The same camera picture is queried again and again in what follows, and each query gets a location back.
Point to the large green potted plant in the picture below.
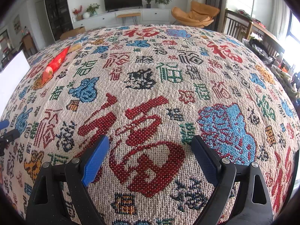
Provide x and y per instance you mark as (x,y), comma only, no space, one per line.
(162,0)

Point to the orange lounge chair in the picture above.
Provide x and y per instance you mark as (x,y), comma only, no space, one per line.
(192,15)

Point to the black display cabinet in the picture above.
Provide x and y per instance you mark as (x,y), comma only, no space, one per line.
(57,9)

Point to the red sausage packet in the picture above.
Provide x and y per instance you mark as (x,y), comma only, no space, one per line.
(55,63)

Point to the cream snack packet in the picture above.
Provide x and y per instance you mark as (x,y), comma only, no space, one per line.
(76,47)

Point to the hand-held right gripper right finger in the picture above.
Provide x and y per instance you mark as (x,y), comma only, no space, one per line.
(206,161)

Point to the brown wooden furniture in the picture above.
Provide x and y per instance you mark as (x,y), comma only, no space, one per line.
(29,42)

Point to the green plant in vase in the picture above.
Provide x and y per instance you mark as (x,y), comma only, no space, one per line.
(92,9)

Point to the wall picture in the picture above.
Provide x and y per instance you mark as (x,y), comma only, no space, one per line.
(16,23)

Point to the white round vase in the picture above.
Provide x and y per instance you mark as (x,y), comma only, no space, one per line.
(85,15)

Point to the dark wooden chair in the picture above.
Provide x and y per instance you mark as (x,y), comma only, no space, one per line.
(234,24)

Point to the wooden stool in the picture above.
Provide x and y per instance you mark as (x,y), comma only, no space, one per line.
(128,15)

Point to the red flowers in vase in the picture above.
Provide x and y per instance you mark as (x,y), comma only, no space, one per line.
(77,12)

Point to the white tv cabinet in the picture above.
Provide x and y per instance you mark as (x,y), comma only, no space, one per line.
(157,16)

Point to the white curtain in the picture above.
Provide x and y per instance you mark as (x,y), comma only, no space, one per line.
(280,16)

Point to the white cardboard box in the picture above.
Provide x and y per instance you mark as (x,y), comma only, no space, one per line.
(11,79)

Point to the pile of household clutter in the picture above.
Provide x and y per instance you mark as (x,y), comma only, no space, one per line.
(279,65)

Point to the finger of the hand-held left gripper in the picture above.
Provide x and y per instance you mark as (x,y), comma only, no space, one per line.
(9,136)
(4,124)

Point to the small potted plant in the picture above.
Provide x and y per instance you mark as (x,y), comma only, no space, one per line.
(148,3)

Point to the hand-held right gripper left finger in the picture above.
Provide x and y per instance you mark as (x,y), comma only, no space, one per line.
(96,161)

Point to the brown cardboard box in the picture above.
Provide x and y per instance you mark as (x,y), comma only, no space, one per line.
(72,32)

